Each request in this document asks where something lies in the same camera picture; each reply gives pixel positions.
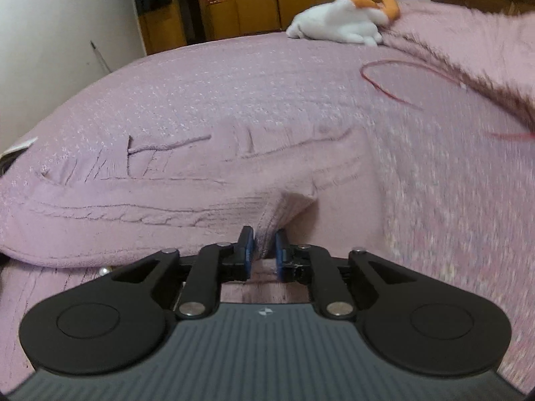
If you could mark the pink floral bedspread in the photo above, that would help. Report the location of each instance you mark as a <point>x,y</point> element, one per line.
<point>456,170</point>

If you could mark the open magazine upper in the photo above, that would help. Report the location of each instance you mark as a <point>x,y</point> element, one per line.
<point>19,147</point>

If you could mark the white orange plush toy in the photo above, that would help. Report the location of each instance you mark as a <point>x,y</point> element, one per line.
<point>345,21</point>

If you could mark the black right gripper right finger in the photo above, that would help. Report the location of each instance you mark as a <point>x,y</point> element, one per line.
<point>411,320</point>

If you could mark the pink ruffled pillow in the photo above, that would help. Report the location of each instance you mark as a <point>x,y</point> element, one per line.
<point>491,53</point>

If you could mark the lilac knit cardigan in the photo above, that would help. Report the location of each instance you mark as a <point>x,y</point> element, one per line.
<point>112,203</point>

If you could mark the thin grey stick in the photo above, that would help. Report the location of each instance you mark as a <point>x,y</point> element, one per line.
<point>100,58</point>

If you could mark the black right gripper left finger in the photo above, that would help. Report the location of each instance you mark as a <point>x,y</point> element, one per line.
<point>118,320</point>

